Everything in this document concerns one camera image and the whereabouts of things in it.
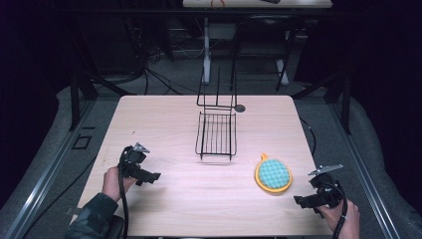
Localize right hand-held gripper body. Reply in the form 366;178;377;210
307;163;346;210

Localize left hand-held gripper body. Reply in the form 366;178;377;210
118;141;151;183

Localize person's left hand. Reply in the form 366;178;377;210
101;165;137;203

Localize person's right hand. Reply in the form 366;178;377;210
316;198;361;239

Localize round teal and orange sponge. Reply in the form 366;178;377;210
254;152;294;195

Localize black metal stand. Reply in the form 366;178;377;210
68;19;137;132
292;63;353;135

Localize black chair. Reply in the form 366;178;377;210
230;13;300;93

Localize light wooden background table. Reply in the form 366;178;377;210
182;0;333;86

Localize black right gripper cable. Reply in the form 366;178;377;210
327;180;349;239

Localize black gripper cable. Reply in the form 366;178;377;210
117;146;131;239
327;180;349;239

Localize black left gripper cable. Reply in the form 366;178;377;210
117;146;131;239

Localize aluminium floor rail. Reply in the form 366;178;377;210
3;99;98;239
327;99;402;239

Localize black cable beside table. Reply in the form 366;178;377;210
300;117;317;157

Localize black wire rack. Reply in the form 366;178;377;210
194;65;239;162

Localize black floor cable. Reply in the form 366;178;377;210
20;154;98;239

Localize bundle of black cables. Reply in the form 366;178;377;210
125;16;203;98

